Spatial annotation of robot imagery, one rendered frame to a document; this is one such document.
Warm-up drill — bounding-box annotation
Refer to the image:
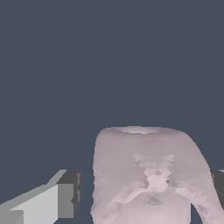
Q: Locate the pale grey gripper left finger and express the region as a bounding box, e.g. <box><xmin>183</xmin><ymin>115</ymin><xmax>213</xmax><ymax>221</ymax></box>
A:
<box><xmin>0</xmin><ymin>169</ymin><xmax>83</xmax><ymax>224</ymax></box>

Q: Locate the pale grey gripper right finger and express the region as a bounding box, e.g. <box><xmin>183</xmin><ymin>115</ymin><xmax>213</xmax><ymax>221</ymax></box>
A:
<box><xmin>210</xmin><ymin>169</ymin><xmax>224</xmax><ymax>209</ymax></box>

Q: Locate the pale pink rounded object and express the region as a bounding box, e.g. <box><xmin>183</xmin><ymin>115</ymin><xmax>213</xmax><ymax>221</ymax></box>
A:
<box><xmin>89</xmin><ymin>125</ymin><xmax>224</xmax><ymax>224</ymax></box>

